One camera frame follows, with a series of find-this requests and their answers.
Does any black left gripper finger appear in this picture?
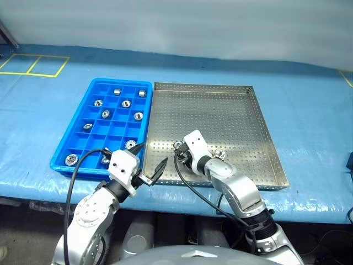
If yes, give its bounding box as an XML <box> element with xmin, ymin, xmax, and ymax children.
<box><xmin>129</xmin><ymin>142</ymin><xmax>146</xmax><ymax>158</ymax></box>
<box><xmin>151</xmin><ymin>157</ymin><xmax>169</xmax><ymax>185</ymax></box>

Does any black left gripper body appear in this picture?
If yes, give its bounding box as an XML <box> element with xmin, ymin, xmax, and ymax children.
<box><xmin>132</xmin><ymin>171</ymin><xmax>154</xmax><ymax>190</ymax></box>

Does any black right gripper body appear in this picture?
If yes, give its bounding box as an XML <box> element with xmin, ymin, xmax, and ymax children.
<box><xmin>174</xmin><ymin>146</ymin><xmax>194</xmax><ymax>169</ymax></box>

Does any blue compartment tray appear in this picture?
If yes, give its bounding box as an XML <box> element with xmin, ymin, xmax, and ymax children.
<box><xmin>49</xmin><ymin>78</ymin><xmax>154</xmax><ymax>182</ymax></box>

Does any perforated metal tray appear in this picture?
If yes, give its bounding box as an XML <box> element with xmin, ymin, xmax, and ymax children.
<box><xmin>142</xmin><ymin>82</ymin><xmax>290</xmax><ymax>191</ymax></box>

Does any dark grey rounded shape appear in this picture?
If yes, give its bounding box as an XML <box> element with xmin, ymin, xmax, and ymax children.
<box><xmin>197</xmin><ymin>220</ymin><xmax>231</xmax><ymax>249</ymax></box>

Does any grey robot torso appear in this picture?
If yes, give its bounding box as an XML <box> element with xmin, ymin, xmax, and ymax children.
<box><xmin>113</xmin><ymin>245</ymin><xmax>260</xmax><ymax>265</ymax></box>

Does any blue plastic table cover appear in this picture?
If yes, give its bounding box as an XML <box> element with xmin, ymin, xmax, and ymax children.
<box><xmin>0</xmin><ymin>44</ymin><xmax>353</xmax><ymax>224</ymax></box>

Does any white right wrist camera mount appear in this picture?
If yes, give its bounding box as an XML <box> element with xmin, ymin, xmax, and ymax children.
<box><xmin>183</xmin><ymin>129</ymin><xmax>213</xmax><ymax>176</ymax></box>

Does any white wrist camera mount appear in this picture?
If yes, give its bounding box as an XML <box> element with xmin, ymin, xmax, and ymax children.
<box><xmin>183</xmin><ymin>129</ymin><xmax>213</xmax><ymax>176</ymax></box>
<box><xmin>107</xmin><ymin>150</ymin><xmax>141</xmax><ymax>197</ymax></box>

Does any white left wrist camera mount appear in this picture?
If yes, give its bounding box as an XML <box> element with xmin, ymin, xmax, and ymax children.
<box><xmin>107</xmin><ymin>150</ymin><xmax>141</xmax><ymax>197</ymax></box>

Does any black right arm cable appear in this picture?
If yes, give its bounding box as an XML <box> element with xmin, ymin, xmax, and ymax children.
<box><xmin>173</xmin><ymin>153</ymin><xmax>259</xmax><ymax>255</ymax></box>

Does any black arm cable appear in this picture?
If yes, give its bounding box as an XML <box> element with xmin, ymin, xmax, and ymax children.
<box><xmin>62</xmin><ymin>147</ymin><xmax>113</xmax><ymax>265</ymax></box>
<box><xmin>173</xmin><ymin>153</ymin><xmax>259</xmax><ymax>255</ymax></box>

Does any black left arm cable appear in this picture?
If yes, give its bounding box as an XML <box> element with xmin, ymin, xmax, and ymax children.
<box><xmin>62</xmin><ymin>147</ymin><xmax>113</xmax><ymax>265</ymax></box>

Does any grey metal frame post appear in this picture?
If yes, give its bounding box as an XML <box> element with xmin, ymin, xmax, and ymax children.
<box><xmin>0</xmin><ymin>19</ymin><xmax>20</xmax><ymax>51</ymax></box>

